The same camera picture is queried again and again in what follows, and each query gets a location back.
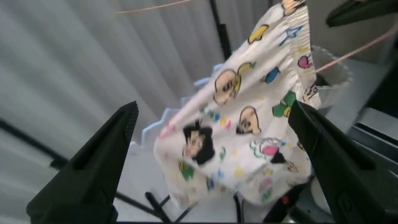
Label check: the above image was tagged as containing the white laundry basket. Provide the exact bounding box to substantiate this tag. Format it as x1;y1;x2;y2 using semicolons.
310;45;354;110

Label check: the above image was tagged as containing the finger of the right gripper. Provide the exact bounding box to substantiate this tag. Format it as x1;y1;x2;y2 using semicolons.
325;0;398;28

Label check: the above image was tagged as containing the black clothes rack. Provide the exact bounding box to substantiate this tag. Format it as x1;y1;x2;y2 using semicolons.
0;0;245;223

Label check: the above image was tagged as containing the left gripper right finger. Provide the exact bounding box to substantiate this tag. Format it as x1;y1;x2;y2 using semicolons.
287;99;398;224

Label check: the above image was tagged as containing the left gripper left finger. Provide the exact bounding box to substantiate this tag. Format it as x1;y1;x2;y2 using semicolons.
26;100;140;224

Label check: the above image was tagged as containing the cream printed garment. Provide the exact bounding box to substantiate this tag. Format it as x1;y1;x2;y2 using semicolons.
152;0;322;208

